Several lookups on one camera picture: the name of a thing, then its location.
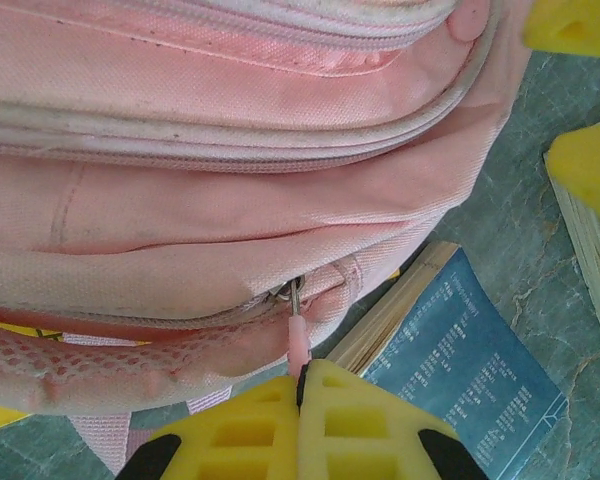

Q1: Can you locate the pink backpack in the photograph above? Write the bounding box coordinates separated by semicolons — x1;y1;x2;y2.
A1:
0;0;534;479

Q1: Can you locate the blue paperback book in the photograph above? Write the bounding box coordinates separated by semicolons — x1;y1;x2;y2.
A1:
543;112;600;371
324;241;569;480

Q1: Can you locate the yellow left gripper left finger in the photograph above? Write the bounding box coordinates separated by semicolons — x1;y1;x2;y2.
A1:
114;375;302;480

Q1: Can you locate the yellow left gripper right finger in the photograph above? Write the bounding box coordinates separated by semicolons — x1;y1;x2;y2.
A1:
298;358;489;480

